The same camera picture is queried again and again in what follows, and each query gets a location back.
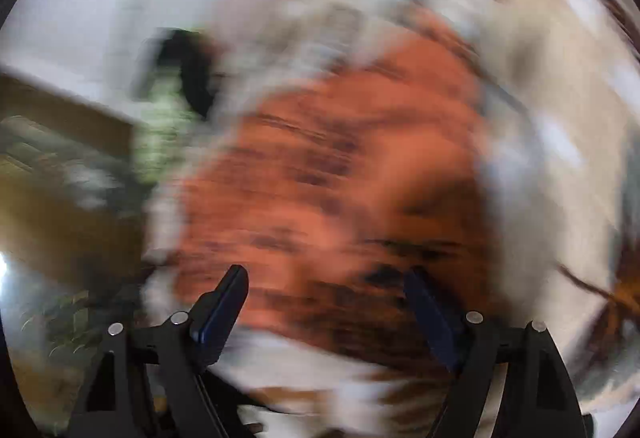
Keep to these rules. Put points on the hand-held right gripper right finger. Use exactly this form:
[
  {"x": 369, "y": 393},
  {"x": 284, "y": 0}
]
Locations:
[{"x": 433, "y": 320}]

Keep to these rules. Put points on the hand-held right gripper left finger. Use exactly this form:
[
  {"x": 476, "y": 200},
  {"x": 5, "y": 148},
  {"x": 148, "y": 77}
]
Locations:
[{"x": 221, "y": 313}]

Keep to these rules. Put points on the orange floral shirt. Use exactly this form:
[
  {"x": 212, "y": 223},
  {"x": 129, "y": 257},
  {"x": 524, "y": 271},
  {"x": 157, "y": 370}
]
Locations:
[{"x": 325, "y": 178}]

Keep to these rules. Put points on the green patterned pillow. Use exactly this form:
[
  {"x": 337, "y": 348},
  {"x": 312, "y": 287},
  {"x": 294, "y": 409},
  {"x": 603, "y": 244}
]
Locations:
[{"x": 160, "y": 143}]

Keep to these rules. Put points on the black garment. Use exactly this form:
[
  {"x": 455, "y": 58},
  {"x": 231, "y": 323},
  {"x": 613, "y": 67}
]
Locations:
[{"x": 195, "y": 73}]

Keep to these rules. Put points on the leaf print blanket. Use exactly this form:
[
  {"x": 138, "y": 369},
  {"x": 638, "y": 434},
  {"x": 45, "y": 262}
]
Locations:
[{"x": 550, "y": 93}]

